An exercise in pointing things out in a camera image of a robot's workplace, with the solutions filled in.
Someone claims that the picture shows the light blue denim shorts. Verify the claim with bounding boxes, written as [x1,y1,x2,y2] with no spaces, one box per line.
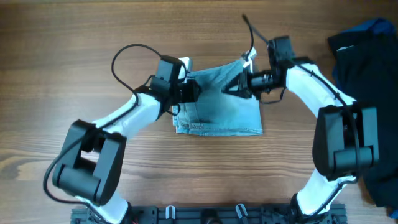
[173,60,263,136]

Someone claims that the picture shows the black garment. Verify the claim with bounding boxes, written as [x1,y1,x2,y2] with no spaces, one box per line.
[327,30,398,209]

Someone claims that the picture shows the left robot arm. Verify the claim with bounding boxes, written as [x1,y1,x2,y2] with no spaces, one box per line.
[44,55,200,223]

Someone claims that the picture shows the dark blue garment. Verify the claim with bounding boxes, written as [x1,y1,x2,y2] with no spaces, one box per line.
[328,18,397,89]

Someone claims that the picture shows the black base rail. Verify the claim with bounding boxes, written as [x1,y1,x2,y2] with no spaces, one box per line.
[70,203,348,224]

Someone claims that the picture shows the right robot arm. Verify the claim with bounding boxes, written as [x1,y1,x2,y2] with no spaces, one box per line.
[222,36,379,223]

